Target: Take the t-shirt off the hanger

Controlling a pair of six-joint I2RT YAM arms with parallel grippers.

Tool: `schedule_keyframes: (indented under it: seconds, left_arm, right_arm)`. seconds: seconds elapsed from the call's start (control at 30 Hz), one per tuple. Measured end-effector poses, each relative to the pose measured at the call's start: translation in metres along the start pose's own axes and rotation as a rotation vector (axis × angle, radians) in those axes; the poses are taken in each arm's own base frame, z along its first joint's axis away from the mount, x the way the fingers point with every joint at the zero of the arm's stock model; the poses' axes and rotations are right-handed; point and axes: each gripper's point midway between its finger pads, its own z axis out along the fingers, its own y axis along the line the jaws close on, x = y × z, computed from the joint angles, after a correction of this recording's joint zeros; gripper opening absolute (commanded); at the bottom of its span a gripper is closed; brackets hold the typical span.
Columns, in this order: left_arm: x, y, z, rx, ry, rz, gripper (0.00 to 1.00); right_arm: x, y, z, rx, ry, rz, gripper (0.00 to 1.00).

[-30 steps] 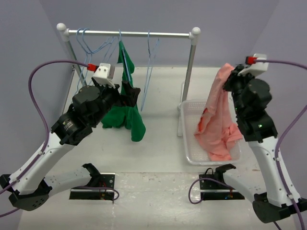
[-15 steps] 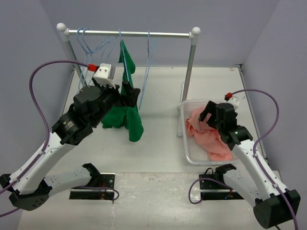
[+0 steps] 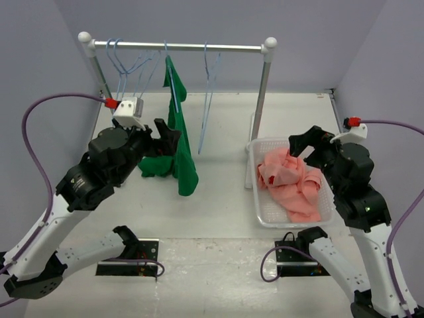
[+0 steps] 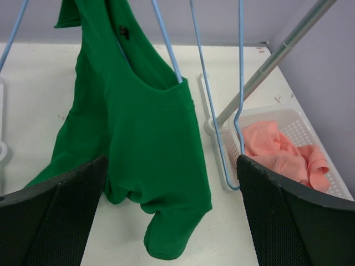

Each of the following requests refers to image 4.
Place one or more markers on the light blue pink-shirt hanger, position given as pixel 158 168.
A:
pixel 215 116

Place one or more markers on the light blue green-shirt hanger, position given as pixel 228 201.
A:
pixel 165 38

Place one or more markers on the clear plastic basket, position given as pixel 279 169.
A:
pixel 294 125

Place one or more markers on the pink t shirt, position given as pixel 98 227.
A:
pixel 267 145

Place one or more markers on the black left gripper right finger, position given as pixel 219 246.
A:
pixel 292 224

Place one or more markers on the metal clothes rack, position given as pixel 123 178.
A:
pixel 306 23

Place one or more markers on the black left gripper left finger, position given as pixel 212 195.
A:
pixel 49 223

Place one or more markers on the green t shirt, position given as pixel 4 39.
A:
pixel 129 106

